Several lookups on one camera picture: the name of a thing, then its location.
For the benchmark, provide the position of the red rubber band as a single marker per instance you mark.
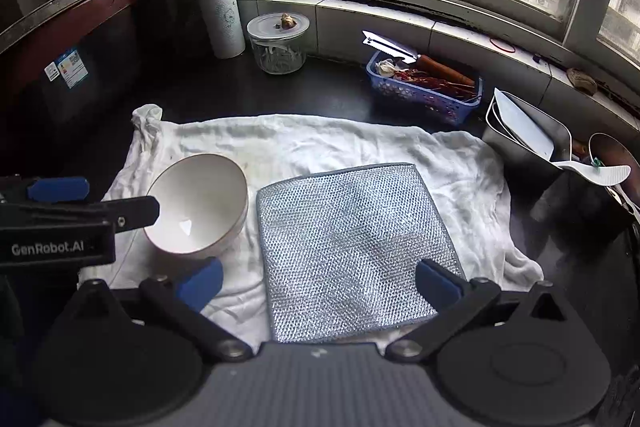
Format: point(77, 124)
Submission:
point(492, 42)

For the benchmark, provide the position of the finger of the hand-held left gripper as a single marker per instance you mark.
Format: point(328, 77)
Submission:
point(132, 213)
point(59, 189)

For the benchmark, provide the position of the silver mesh dish cloth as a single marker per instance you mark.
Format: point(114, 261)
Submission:
point(350, 247)

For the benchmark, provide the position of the white paper towel roll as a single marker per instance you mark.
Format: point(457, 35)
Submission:
point(219, 14)

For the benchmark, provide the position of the metal ladle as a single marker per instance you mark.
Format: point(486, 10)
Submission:
point(612, 152)

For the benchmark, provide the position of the glass jar with lid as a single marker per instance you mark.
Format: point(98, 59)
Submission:
point(278, 49)

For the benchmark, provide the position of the blue plastic basket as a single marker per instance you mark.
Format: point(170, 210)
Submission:
point(425, 99)

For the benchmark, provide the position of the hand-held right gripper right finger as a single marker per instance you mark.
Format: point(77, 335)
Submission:
point(436, 281)

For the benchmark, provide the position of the garlic bulb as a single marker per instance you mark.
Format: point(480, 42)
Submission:
point(386, 68)

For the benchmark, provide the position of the white rice paddle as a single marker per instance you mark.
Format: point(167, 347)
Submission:
point(600, 174)

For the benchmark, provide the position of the white cotton cloth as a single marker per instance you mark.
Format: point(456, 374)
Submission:
point(300, 142)

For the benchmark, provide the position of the steel utensil container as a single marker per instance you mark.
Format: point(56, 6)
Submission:
point(515, 154)

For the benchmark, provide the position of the brown lump on sill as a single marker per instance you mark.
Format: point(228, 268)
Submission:
point(582, 81)

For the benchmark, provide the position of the dried red chilies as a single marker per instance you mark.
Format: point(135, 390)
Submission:
point(435, 86)

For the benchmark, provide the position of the white ceramic bowl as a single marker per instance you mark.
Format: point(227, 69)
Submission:
point(200, 197)

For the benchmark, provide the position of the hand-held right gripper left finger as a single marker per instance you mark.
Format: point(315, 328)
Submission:
point(200, 284)

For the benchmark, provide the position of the small ginger piece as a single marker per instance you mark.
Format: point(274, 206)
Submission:
point(288, 22)

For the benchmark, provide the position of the dark red kitchen appliance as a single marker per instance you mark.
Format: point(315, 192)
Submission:
point(75, 37)

